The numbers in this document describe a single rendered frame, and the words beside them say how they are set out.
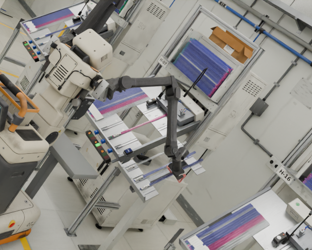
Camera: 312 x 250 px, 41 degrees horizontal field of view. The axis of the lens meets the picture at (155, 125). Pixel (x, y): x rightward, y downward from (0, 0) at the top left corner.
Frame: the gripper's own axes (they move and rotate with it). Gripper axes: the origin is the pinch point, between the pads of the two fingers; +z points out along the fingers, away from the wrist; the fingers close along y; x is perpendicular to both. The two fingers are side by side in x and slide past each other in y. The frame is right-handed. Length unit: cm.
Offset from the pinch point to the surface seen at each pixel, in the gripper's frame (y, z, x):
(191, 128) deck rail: 37, 8, -40
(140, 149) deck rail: 37.5, 4.9, 4.7
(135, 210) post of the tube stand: 8.4, 27.4, 27.3
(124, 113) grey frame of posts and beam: 107, 38, -19
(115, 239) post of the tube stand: 7, 49, 46
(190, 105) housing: 50, -1, -48
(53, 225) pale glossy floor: 42, 49, 78
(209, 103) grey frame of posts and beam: 38, -8, -57
